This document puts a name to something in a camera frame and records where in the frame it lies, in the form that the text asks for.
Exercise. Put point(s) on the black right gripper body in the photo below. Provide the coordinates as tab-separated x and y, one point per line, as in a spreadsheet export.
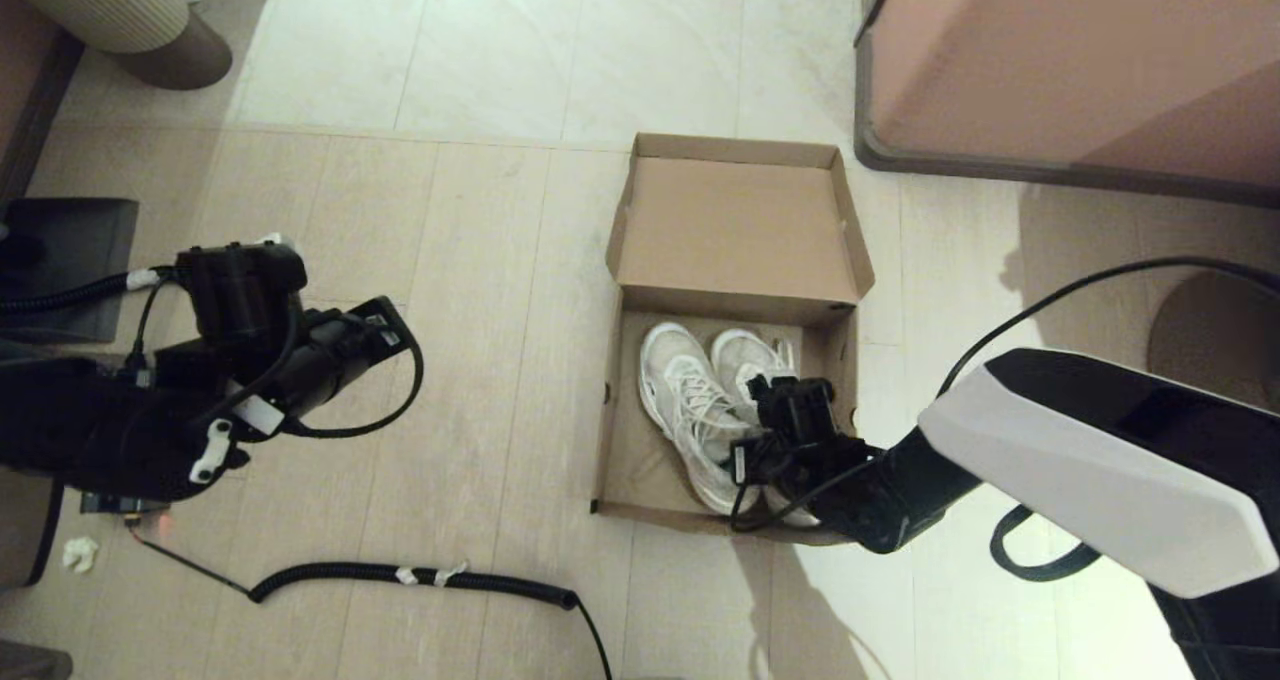
810	465

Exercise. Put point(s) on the brown cardboard shoe box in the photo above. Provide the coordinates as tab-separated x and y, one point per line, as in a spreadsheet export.
735	230

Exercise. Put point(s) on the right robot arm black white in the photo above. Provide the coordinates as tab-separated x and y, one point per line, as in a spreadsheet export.
1100	460

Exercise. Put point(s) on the dark grey metal plate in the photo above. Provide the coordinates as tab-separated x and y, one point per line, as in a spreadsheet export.
70	240

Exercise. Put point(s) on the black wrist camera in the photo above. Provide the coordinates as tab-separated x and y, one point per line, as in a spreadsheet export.
370	310
748	460

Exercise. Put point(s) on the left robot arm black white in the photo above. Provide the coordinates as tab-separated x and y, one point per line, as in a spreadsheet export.
100	430

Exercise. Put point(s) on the round brown floor base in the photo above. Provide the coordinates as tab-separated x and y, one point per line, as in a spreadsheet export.
1215	330

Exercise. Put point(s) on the pink cabinet dark base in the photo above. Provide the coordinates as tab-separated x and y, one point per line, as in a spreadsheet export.
1080	60

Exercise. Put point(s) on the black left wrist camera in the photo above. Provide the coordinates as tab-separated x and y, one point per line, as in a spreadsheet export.
370	310

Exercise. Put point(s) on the crumpled white paper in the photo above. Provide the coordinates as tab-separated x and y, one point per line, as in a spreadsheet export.
82	554

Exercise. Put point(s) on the dark rounded panel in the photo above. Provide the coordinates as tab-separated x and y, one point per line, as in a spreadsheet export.
25	550

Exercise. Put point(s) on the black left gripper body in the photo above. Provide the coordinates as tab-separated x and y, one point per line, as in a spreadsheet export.
310	370

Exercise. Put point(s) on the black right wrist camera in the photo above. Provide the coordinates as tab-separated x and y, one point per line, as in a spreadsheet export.
748	460

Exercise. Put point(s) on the dark grey curved object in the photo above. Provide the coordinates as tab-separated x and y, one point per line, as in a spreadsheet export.
30	663

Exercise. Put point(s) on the beige ribbed bin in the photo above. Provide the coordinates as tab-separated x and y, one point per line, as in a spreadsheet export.
100	5

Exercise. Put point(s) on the grey power adapter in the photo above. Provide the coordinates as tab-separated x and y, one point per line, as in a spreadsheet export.
120	505

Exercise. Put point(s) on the white lace-up sneaker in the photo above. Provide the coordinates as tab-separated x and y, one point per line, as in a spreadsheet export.
680	390
745	355

